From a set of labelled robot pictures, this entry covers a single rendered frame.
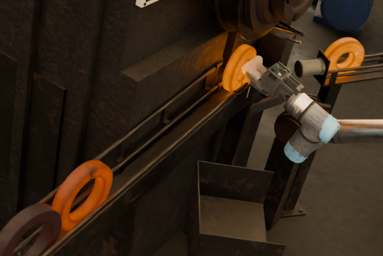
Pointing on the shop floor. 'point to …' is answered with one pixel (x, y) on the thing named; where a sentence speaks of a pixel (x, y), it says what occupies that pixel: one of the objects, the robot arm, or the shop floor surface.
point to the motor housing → (281, 167)
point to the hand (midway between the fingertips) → (241, 63)
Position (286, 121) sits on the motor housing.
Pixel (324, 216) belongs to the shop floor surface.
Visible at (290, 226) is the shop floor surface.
